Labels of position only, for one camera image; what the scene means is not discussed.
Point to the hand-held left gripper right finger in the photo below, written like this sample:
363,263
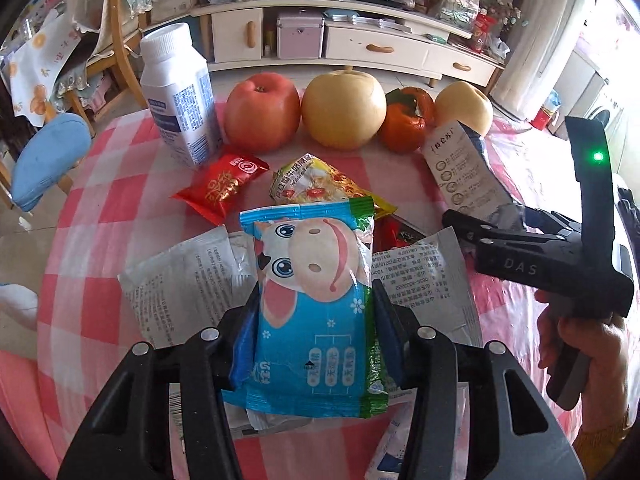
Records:
387,340

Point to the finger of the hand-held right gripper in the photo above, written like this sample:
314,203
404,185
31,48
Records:
510,260
560,225

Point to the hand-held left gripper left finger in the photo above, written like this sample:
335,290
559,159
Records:
245,340

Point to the silver printed foil wrapper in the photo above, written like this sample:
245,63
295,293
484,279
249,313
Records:
175,285
420,280

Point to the blue cartoon cow snack packet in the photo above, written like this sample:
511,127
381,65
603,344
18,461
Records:
310,310

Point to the white wrapper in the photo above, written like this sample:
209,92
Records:
270,422

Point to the white drink carton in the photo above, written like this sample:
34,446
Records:
460,175

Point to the small red wrapper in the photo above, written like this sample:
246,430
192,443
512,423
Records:
395,232

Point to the white and blue packet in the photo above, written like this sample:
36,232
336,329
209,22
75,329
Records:
390,450

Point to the red snack packet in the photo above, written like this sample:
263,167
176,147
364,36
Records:
220,185

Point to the yellow snack packet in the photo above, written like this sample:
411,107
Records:
320,182

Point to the person's right forearm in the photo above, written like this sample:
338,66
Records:
605,455

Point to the person's right hand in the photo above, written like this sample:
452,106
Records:
605,370

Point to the white washing machine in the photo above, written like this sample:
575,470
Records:
605,115

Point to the small red box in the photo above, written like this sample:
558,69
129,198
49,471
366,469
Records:
545,117

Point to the small yellow pear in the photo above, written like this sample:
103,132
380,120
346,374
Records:
462,107

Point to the white curtain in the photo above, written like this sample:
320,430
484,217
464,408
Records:
545,45

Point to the orange tangerine with leaf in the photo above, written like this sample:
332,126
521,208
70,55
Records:
420,102
400,130

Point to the pink checked tablecloth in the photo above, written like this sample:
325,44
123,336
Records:
125,185

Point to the red package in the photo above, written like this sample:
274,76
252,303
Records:
482,30

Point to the pink flower bunch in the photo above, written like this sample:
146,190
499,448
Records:
502,12

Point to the large yellow pear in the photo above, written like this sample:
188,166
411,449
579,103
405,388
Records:
345,107

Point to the red apple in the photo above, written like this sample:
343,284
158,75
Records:
262,110

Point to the cream TV cabinet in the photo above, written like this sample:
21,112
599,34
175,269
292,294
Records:
400,50

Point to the clear plastic bag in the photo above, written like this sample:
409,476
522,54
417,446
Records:
460,2

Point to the white milk bottle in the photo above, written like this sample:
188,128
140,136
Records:
175,100

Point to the blue cushioned stool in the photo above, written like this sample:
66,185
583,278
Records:
50,160

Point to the pink storage box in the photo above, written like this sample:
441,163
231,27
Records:
300,37

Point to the wooden chair with lace cover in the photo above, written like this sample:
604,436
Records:
115,20

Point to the white orange-print cloth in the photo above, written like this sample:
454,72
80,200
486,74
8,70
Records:
35,60

